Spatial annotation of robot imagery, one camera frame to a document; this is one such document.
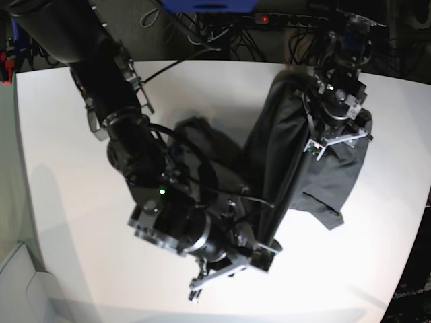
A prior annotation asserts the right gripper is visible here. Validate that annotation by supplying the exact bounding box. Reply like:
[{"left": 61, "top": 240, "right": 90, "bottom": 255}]
[{"left": 198, "top": 206, "right": 266, "bottom": 262}]

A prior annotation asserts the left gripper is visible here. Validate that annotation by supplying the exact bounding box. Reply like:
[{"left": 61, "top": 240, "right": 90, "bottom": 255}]
[{"left": 312, "top": 110, "right": 372, "bottom": 141}]

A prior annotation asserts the dark grey t-shirt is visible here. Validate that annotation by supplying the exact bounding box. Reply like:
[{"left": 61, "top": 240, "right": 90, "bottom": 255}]
[{"left": 178, "top": 73, "right": 369, "bottom": 242}]

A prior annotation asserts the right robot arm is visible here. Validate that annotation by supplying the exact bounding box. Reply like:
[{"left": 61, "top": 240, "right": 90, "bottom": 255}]
[{"left": 1, "top": 1, "right": 275, "bottom": 277}]

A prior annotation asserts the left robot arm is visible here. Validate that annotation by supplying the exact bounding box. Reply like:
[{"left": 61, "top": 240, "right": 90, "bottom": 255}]
[{"left": 302, "top": 10, "right": 372, "bottom": 146}]

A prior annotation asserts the black power strip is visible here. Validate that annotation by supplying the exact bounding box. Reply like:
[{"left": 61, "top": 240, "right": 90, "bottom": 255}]
[{"left": 238, "top": 13, "right": 328, "bottom": 28}]

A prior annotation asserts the blue box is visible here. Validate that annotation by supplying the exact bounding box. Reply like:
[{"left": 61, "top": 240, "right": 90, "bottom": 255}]
[{"left": 162, "top": 0, "right": 257, "bottom": 13}]

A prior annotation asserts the grey chair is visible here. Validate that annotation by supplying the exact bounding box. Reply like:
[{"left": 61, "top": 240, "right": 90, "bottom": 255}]
[{"left": 1, "top": 244, "right": 66, "bottom": 322}]

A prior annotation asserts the red clamp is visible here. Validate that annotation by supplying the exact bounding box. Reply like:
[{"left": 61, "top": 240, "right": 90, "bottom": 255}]
[{"left": 1, "top": 50, "right": 15, "bottom": 84}]

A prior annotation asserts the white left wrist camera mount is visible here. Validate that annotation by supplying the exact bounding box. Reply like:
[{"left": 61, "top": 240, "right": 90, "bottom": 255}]
[{"left": 303, "top": 127, "right": 374, "bottom": 161}]

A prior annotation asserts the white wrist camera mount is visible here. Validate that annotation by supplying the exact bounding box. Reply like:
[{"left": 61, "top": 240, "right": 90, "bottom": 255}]
[
  {"left": 188, "top": 240, "right": 283, "bottom": 303},
  {"left": 303, "top": 127, "right": 374, "bottom": 161}
]

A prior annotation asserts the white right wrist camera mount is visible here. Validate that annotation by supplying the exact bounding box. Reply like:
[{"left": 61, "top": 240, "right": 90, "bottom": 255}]
[{"left": 188, "top": 240, "right": 283, "bottom": 303}]

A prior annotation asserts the white cable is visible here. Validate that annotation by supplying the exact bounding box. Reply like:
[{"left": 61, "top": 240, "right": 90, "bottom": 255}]
[{"left": 187, "top": 20, "right": 233, "bottom": 46}]

